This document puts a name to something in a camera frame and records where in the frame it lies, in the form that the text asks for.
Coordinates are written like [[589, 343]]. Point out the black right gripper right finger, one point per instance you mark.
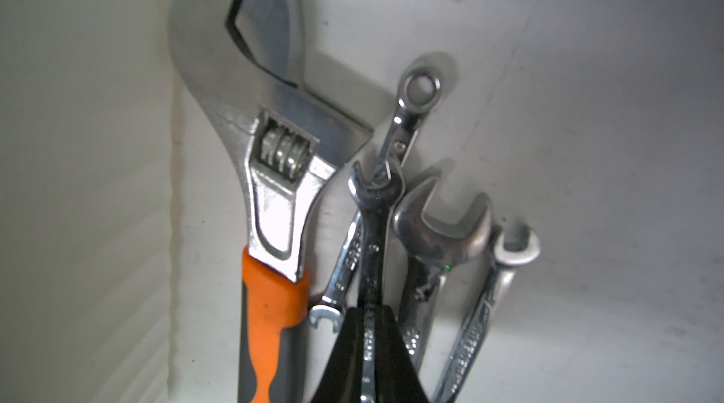
[[396, 379]]

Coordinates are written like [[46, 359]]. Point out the orange handled adjustable wrench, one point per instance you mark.
[[244, 63]]

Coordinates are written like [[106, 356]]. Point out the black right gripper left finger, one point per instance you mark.
[[341, 381]]

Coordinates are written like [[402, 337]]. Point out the thin silver wrench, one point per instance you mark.
[[504, 264]]

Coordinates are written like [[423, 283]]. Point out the silver wrench crosswise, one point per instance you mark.
[[419, 93]]

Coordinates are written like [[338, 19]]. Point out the white plastic storage tray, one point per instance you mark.
[[86, 97]]

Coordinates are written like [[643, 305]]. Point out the silver end wrench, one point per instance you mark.
[[433, 250]]

